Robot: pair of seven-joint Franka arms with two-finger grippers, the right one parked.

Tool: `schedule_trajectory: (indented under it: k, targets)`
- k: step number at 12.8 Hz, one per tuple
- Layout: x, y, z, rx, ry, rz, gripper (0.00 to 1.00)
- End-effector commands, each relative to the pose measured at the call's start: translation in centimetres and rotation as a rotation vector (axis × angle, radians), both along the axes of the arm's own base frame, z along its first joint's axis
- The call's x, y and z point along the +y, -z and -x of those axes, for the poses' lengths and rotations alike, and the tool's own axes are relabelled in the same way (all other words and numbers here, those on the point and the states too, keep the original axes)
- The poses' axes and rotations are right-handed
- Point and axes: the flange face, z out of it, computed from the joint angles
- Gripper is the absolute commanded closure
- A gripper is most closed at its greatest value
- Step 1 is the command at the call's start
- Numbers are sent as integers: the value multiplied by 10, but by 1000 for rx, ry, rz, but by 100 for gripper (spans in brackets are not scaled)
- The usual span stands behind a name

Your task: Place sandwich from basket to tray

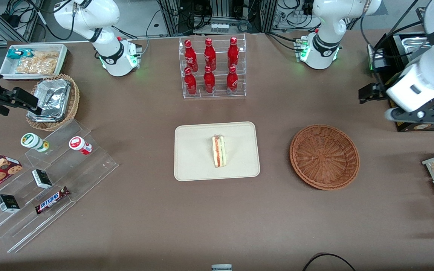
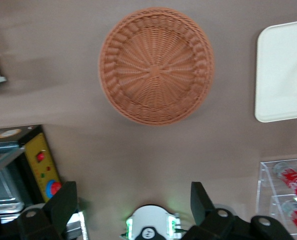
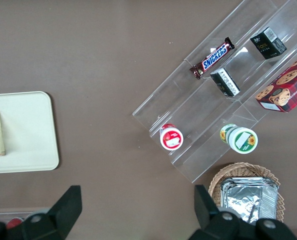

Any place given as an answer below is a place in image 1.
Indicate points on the clear bag of chips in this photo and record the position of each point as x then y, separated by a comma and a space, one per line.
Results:
38, 64

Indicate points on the silver box with green light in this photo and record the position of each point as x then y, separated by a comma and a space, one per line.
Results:
377, 60

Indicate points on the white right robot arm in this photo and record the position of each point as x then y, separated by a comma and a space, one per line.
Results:
107, 37

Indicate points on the green lidded cup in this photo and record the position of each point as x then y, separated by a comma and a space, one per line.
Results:
32, 141

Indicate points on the white rectangular snack tray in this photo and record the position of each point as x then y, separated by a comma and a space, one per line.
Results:
6, 67

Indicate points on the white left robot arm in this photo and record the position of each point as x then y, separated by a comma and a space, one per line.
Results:
326, 37

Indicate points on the small black box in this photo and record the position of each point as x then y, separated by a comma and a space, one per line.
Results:
42, 179
8, 203

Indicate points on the small grey device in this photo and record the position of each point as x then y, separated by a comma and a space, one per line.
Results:
221, 267

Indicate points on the white power strip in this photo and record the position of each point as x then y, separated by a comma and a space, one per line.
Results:
219, 27

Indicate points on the brown wicker basket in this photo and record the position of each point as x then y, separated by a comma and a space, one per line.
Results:
324, 156

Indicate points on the silver foil tray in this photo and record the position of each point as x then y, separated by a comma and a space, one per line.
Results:
53, 98

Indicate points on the black food display case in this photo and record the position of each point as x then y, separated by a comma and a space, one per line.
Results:
394, 49

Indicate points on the beige plastic tray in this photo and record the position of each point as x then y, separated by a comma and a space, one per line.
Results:
194, 154

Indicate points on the clear acrylic bottle rack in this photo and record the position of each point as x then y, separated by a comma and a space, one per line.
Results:
219, 92

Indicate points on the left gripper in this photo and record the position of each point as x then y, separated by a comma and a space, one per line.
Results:
378, 91

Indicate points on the red cola bottle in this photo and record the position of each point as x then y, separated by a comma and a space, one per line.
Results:
233, 52
232, 81
190, 54
190, 82
209, 81
210, 54

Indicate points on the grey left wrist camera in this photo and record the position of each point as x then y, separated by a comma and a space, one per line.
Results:
416, 115

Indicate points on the triangular sandwich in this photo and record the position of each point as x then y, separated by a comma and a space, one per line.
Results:
219, 152

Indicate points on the teal snack packet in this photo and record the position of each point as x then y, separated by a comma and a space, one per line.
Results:
15, 54

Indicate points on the clear acrylic step shelf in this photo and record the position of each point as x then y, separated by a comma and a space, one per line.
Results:
81, 173

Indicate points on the Snickers chocolate bar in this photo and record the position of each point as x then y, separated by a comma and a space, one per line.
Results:
51, 200

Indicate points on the light wicker basket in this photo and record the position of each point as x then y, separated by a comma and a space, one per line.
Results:
72, 105

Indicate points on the red lidded cup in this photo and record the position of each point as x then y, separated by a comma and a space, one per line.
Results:
78, 144

